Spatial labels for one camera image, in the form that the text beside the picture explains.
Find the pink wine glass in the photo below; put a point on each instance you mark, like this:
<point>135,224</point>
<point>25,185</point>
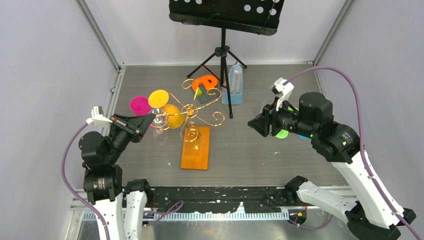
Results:
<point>140,106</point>

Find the blue wine glass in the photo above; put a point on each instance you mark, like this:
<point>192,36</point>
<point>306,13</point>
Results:
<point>303,137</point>

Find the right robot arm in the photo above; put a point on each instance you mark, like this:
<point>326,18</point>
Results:
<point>367,215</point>

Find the orange ring toy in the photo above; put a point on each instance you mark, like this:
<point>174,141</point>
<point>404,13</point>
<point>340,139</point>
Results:
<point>208,81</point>

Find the clear wine glass front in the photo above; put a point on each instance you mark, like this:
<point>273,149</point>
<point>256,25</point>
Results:
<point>267,101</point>

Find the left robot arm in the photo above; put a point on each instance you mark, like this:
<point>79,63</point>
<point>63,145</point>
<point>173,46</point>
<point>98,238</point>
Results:
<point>119,207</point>

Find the grey building plate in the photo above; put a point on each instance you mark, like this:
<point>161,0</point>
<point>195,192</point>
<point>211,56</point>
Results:
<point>204,96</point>

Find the clear wine glass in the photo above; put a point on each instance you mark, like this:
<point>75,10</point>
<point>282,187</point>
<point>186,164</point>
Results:
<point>267,101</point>
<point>160,121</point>

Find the green wine glass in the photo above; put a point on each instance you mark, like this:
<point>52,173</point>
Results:
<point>282,134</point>

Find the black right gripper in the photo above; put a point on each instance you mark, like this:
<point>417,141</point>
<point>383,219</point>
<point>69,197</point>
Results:
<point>261,123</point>

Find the black music stand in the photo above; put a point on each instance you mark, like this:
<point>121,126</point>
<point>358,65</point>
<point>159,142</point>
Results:
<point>260,17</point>

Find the orange wine glass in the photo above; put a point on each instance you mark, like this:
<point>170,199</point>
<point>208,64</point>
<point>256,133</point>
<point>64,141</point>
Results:
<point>160,99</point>

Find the gold wire wine glass rack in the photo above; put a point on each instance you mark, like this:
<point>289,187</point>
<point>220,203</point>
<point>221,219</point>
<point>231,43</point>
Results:
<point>195,132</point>

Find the clear wine glass back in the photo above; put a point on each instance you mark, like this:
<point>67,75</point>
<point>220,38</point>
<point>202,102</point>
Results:
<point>160,121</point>

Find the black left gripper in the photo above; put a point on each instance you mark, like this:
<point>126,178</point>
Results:
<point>139,124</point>

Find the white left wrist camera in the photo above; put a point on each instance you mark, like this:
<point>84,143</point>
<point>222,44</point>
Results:
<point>97,118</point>

